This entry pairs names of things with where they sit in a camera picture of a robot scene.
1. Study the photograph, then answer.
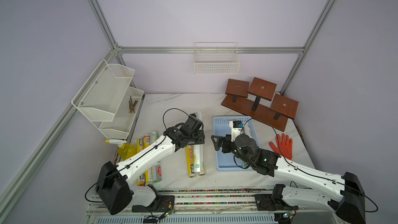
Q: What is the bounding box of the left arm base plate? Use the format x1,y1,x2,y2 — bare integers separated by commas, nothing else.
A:
131,184,175,213

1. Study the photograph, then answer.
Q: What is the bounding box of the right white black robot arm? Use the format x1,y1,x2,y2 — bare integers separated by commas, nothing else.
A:
211,134,366,224

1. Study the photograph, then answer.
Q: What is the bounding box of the white green text roll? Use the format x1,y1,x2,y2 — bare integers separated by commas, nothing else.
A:
194,111,207,177

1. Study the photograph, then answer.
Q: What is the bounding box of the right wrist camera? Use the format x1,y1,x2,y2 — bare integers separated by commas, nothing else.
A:
229,120,244,142

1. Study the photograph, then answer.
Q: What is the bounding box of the red rubber glove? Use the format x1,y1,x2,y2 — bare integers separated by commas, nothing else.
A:
269,133,293,160

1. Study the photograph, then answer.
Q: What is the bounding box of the aluminium rail bench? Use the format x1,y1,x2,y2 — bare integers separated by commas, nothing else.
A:
83,187,344,224

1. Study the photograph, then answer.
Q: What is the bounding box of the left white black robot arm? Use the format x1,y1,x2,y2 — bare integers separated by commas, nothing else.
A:
95,112,205,215

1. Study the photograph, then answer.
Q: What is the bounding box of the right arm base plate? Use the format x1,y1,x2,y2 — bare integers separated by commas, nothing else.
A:
255,184,299,211

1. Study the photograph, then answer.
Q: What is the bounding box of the brown wooden display stand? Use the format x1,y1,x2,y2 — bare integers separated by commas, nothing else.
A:
221,77,299,132

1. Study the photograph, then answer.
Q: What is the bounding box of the white wire wall basket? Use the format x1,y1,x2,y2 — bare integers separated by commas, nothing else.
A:
194,42,240,75

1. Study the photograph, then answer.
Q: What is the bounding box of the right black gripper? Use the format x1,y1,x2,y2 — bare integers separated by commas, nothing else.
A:
212,133,253,164

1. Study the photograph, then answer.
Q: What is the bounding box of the white mesh two-tier shelf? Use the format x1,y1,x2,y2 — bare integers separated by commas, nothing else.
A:
71,60,144,140

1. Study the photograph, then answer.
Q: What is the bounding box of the long yellow wrap box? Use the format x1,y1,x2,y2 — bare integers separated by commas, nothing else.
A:
137,137,146,186

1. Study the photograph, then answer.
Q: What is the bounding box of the yellow spray bottle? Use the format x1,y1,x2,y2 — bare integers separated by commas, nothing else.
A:
105,139,137,160

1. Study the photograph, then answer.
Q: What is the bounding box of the light blue plastic basket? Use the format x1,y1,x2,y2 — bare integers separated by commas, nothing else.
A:
213,116,260,172

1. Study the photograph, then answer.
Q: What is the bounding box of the white roll grape picture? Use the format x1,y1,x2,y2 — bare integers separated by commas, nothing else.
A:
150,131,162,183

